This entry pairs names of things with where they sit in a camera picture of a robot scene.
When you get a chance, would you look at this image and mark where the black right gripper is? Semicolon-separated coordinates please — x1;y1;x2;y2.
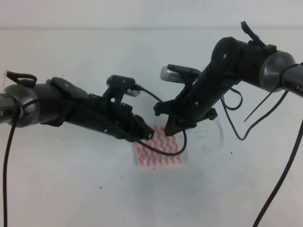
153;88;218;137

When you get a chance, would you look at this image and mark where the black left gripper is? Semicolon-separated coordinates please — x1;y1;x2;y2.
65;96;155;140

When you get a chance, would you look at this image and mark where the pink white striped towel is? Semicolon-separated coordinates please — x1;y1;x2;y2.
132;125;186;169

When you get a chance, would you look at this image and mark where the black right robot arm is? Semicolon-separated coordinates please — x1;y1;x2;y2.
154;22;303;136

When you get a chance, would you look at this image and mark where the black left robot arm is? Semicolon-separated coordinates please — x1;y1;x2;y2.
0;71;154;142

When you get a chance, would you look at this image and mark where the black left camera cable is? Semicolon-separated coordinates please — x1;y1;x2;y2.
2;85;188;227

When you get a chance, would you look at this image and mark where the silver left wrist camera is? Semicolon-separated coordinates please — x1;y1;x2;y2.
103;75;141;104

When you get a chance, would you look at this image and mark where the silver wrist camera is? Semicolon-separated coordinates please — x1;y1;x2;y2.
160;63;201;90
103;75;141;104

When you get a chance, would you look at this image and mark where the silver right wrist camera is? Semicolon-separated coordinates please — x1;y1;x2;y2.
160;63;201;90

